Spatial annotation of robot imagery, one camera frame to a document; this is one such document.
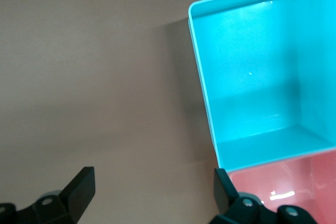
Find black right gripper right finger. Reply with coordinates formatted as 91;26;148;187
209;168;318;224

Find blue plastic bin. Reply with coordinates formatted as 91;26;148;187
187;0;336;174

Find pink plastic bin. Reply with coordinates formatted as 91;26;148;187
227;149;336;224

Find brown table cover sheet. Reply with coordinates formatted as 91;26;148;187
0;0;336;224

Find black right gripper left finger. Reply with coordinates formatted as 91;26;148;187
0;166;95;224

